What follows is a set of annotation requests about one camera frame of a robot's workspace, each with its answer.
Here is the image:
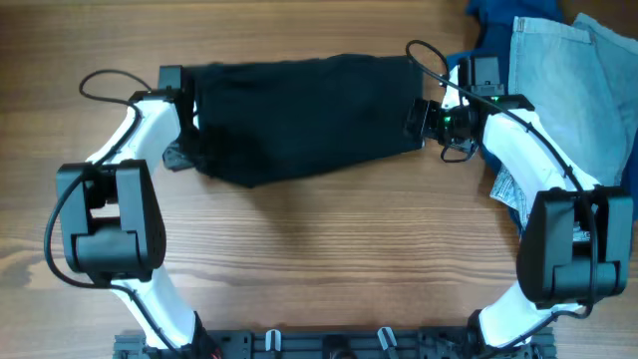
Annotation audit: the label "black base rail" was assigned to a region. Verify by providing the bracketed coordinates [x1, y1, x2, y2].
[113, 326, 557, 359]

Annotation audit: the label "black shorts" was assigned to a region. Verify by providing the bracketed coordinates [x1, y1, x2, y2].
[193, 54, 423, 187]

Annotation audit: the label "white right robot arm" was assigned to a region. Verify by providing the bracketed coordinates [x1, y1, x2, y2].
[406, 95, 633, 354]

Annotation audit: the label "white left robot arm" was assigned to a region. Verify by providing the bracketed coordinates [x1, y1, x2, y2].
[44, 88, 215, 358]

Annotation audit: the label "light blue denim shorts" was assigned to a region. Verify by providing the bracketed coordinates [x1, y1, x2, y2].
[489, 13, 638, 235]

